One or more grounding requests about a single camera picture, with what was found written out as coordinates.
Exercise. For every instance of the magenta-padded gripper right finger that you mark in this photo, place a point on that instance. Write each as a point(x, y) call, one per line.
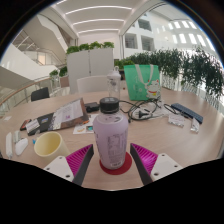
point(165, 165)

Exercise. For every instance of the dark blue flat keyboard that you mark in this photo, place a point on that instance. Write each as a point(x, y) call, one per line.
point(190, 112)

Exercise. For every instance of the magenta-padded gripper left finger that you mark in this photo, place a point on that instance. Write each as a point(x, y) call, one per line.
point(56, 166)

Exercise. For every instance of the brown planter with plants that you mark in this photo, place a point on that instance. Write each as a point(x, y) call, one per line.
point(63, 79)

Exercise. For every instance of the clear plastic bottle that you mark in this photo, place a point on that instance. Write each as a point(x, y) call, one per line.
point(114, 83)

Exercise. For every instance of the ceiling light strips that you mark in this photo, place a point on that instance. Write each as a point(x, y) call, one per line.
point(98, 20)

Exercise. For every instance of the green hedge plant row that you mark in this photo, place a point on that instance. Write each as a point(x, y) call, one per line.
point(190, 70)

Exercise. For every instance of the flat white packet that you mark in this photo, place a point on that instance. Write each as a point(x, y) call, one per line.
point(176, 120)

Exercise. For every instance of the small black and red device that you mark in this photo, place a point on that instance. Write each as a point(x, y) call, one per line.
point(25, 124)

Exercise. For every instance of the purple drink bottle black cap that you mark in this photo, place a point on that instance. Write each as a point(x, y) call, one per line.
point(111, 136)

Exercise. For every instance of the colourful sticker sheet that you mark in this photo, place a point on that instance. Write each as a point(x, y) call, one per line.
point(83, 128)

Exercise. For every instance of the small black box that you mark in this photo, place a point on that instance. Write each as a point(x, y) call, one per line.
point(91, 106)

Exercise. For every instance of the green tote bag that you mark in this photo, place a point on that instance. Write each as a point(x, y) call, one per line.
point(133, 85)

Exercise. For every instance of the white label card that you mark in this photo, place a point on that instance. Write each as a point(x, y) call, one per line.
point(32, 125)

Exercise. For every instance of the teal marker pen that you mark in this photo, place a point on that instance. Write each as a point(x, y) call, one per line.
point(34, 141)

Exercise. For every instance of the white computer mouse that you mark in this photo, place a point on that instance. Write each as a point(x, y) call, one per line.
point(21, 146)

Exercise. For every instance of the white power strip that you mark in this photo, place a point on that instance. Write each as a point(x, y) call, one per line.
point(9, 145)

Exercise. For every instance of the black notebook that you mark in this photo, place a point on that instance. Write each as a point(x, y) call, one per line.
point(45, 122)

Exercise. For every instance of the white cabinet with plants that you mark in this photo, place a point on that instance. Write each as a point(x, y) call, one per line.
point(90, 65)

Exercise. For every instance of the open printed booklet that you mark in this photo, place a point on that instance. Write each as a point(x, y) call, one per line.
point(70, 115)

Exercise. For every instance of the white chair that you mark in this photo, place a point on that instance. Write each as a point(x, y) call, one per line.
point(91, 84)

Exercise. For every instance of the small white packet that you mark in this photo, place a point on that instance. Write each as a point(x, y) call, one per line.
point(195, 125)

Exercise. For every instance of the black chair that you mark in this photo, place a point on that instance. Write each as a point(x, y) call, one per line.
point(40, 94)

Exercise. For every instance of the flat round red coaster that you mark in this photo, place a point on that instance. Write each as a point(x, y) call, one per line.
point(126, 165)

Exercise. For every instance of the wooden handrail glass railing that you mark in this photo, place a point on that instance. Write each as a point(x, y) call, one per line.
point(16, 92)

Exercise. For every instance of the small white charger block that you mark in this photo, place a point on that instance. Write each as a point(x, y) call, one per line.
point(16, 136)

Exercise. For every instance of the pale yellow mug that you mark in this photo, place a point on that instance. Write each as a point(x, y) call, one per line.
point(50, 145)

